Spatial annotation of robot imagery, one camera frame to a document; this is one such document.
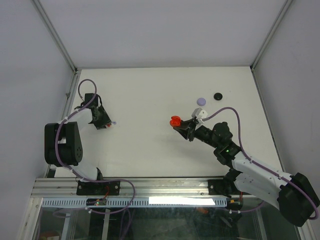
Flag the metal corner frame post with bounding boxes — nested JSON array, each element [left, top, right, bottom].
[[250, 0, 295, 72]]

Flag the orange charging case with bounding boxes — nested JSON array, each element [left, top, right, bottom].
[[169, 115, 182, 128]]

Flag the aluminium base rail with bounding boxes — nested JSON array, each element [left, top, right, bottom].
[[31, 177, 224, 198]]

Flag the lilac charging case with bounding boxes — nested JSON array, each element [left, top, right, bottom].
[[196, 97, 207, 107]]

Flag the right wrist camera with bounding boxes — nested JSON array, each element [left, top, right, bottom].
[[191, 107, 208, 124]]

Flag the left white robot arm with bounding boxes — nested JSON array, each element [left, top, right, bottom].
[[44, 93, 112, 198]]

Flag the left metal frame post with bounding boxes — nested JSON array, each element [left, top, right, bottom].
[[30, 0, 78, 75]]

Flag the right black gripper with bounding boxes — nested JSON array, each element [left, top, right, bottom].
[[173, 117, 221, 150]]

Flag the white slotted cable duct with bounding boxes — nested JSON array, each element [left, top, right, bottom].
[[42, 196, 227, 208]]

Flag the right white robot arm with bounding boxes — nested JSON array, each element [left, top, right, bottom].
[[170, 116, 320, 227]]

